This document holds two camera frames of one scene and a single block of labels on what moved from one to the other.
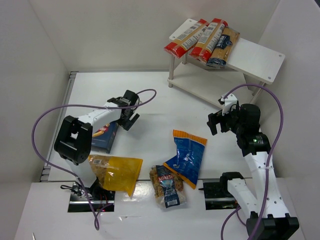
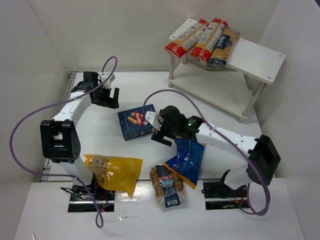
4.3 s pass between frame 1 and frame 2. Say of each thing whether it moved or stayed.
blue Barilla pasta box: moved
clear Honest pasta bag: stayed
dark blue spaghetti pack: stayed
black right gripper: moved
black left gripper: moved
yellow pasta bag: stayed
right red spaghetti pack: stayed
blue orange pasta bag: stayed
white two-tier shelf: stayed
